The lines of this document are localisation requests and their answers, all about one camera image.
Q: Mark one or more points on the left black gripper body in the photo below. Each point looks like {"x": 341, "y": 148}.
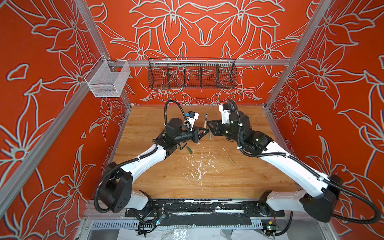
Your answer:
{"x": 186, "y": 137}

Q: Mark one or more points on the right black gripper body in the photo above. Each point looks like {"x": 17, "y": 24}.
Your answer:
{"x": 226, "y": 130}

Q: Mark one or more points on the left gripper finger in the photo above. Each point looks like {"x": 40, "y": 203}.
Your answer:
{"x": 202, "y": 134}
{"x": 203, "y": 131}

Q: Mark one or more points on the tan pen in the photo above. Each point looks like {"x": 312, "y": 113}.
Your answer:
{"x": 206, "y": 120}

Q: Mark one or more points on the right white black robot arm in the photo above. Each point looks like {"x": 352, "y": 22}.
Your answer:
{"x": 319, "y": 194}

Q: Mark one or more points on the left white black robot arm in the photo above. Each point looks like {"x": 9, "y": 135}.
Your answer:
{"x": 115, "y": 193}

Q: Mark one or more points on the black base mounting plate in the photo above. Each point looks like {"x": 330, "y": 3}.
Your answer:
{"x": 247, "y": 207}

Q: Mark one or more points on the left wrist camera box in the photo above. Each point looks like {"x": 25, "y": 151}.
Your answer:
{"x": 191, "y": 117}

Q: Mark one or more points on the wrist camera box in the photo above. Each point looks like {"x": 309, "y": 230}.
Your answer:
{"x": 191, "y": 117}
{"x": 225, "y": 111}

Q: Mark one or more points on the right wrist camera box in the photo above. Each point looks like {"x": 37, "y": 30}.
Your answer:
{"x": 225, "y": 111}

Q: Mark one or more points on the black wire mesh basket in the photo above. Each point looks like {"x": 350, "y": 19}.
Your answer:
{"x": 181, "y": 73}

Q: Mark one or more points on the grey slotted cable duct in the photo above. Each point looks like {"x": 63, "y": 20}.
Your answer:
{"x": 133, "y": 224}

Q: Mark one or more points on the white wire mesh basket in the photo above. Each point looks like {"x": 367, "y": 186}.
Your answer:
{"x": 107, "y": 79}

